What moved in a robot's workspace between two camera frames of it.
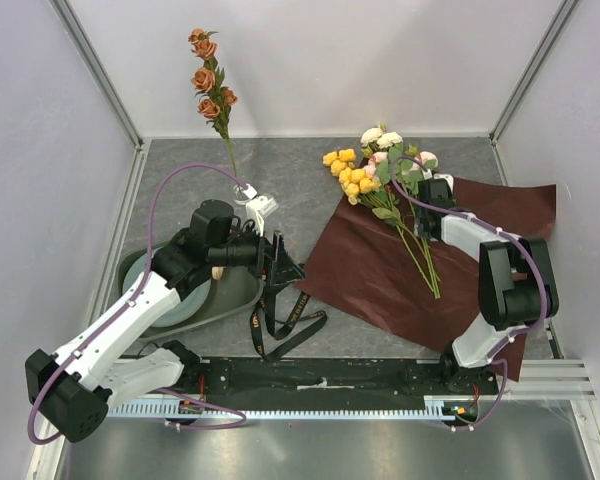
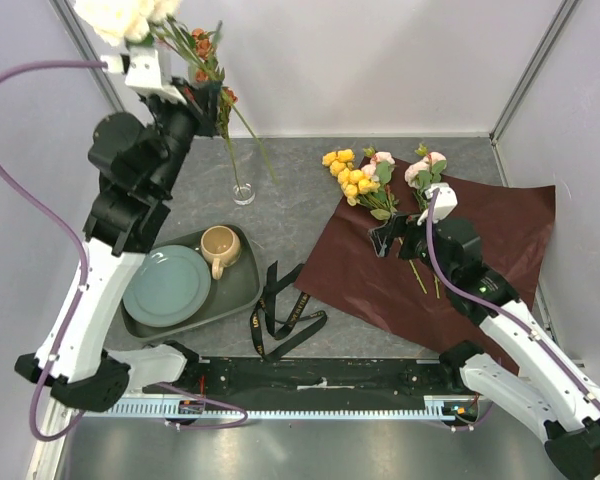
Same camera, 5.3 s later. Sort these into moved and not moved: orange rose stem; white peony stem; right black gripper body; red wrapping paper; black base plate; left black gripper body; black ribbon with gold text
Moved: white peony stem; right black gripper body; left black gripper body
Not moved: black base plate; black ribbon with gold text; orange rose stem; red wrapping paper
